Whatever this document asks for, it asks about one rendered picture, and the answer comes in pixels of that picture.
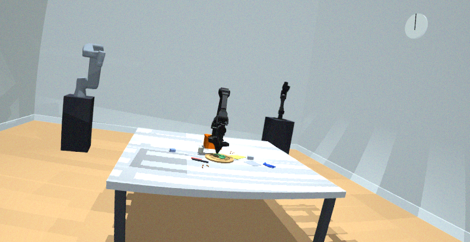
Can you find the round tan bead board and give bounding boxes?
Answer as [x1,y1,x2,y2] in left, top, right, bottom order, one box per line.
[205,152,234,164]

